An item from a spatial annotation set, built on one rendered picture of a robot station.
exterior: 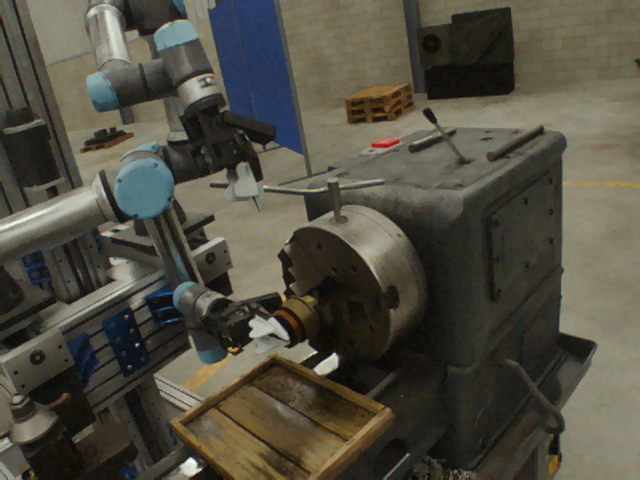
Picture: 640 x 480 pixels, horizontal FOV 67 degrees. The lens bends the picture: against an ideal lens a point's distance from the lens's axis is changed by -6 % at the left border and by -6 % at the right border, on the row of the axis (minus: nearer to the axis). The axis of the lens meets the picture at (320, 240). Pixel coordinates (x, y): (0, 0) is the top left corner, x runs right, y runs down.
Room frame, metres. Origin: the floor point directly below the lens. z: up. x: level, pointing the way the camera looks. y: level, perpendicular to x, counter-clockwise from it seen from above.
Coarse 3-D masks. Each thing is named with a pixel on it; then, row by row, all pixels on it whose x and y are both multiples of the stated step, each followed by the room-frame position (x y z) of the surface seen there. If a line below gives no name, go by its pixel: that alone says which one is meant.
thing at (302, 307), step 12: (288, 300) 0.89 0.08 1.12; (300, 300) 0.88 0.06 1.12; (312, 300) 0.89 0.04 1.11; (276, 312) 0.86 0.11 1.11; (288, 312) 0.86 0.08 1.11; (300, 312) 0.85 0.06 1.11; (312, 312) 0.86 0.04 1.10; (288, 324) 0.83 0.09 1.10; (300, 324) 0.84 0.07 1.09; (312, 324) 0.85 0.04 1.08; (288, 336) 0.87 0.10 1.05; (300, 336) 0.83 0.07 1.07; (288, 348) 0.84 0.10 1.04
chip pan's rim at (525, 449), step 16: (576, 336) 1.25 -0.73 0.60; (576, 352) 1.24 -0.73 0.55; (592, 352) 1.16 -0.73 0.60; (544, 384) 1.13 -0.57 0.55; (576, 384) 1.11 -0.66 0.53; (560, 400) 1.03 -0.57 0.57; (544, 432) 0.97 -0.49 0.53; (496, 448) 0.94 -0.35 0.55; (528, 448) 0.91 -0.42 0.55; (448, 464) 0.92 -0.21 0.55; (480, 464) 0.89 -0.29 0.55; (512, 464) 0.84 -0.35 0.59
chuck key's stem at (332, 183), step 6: (330, 180) 0.95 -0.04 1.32; (336, 180) 0.95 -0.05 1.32; (330, 186) 0.95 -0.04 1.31; (336, 186) 0.95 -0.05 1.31; (330, 192) 0.95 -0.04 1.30; (336, 192) 0.95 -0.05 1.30; (330, 198) 0.96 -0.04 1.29; (336, 198) 0.95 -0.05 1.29; (336, 204) 0.95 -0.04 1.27; (336, 210) 0.95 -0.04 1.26; (336, 216) 0.96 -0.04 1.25
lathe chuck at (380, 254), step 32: (320, 224) 0.95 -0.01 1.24; (352, 224) 0.94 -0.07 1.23; (320, 256) 0.95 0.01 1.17; (352, 256) 0.88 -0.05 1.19; (384, 256) 0.88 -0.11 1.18; (320, 288) 0.99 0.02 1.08; (352, 288) 0.89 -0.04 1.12; (384, 288) 0.83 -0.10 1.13; (416, 288) 0.88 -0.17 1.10; (352, 320) 0.91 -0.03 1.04; (384, 320) 0.84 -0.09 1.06; (352, 352) 0.92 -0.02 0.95
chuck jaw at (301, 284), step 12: (288, 252) 0.97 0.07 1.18; (300, 252) 0.98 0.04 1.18; (288, 264) 0.97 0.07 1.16; (300, 264) 0.96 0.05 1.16; (312, 264) 0.97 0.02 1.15; (288, 276) 0.95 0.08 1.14; (300, 276) 0.94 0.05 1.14; (312, 276) 0.94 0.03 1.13; (324, 276) 0.95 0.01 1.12; (288, 288) 0.92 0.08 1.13; (300, 288) 0.91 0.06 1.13; (312, 288) 0.92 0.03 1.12
